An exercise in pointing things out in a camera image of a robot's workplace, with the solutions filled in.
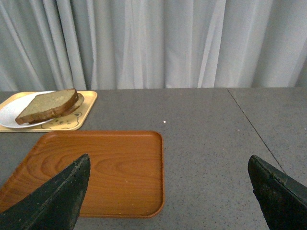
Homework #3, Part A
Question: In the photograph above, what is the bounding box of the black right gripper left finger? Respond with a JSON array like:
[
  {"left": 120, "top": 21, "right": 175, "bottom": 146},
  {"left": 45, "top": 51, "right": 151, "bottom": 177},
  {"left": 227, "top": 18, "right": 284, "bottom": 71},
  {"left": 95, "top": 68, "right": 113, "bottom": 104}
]
[{"left": 0, "top": 154, "right": 91, "bottom": 230}]

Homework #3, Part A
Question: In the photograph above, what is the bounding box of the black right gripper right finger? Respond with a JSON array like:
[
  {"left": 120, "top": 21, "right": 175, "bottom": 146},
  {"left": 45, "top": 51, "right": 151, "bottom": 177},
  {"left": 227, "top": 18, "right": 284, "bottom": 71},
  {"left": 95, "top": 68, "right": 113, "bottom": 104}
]
[{"left": 248, "top": 155, "right": 307, "bottom": 230}]

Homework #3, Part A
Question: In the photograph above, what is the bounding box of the bread slice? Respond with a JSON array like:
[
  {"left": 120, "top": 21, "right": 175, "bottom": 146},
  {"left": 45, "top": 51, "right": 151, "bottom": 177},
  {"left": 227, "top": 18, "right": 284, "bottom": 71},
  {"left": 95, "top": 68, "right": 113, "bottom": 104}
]
[
  {"left": 28, "top": 93, "right": 84, "bottom": 124},
  {"left": 15, "top": 89, "right": 79, "bottom": 125}
]

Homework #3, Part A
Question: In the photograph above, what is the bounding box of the white round plate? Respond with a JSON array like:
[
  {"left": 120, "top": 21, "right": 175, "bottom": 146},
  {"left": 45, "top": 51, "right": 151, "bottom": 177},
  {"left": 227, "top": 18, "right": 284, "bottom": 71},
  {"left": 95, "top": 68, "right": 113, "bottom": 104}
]
[{"left": 0, "top": 91, "right": 51, "bottom": 132}]

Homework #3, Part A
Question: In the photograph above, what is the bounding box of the brown wooden tray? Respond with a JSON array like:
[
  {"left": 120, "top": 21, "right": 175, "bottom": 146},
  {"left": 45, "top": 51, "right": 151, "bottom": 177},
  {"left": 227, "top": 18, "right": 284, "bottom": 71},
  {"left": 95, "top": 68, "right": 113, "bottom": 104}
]
[{"left": 0, "top": 131, "right": 165, "bottom": 218}]

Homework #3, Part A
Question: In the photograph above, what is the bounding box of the yellow bear tray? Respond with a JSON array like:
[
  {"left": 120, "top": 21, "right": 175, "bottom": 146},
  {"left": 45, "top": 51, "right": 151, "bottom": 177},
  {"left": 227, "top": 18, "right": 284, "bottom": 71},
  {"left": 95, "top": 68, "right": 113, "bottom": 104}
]
[{"left": 0, "top": 91, "right": 97, "bottom": 132}]

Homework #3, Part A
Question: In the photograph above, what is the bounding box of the grey curtain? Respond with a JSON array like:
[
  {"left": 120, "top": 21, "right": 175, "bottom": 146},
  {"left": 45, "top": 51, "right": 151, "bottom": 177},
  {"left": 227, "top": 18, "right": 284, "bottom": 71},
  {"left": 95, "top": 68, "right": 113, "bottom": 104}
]
[{"left": 0, "top": 0, "right": 307, "bottom": 91}]

